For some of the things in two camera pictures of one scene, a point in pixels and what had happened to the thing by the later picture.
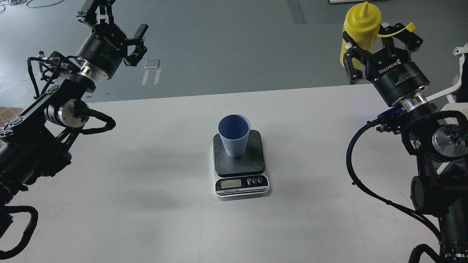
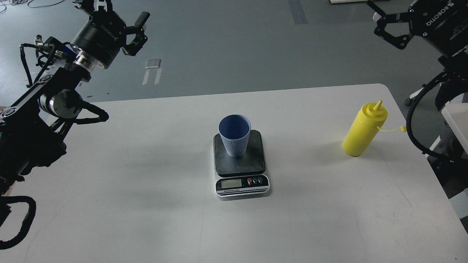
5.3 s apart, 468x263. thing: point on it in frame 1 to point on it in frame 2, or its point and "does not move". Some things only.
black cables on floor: (18, 2) does not move
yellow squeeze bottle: (362, 26) to (373, 116)
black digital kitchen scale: (242, 178) does not move
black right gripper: (392, 72) to (444, 23)
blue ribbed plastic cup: (234, 129) does not move
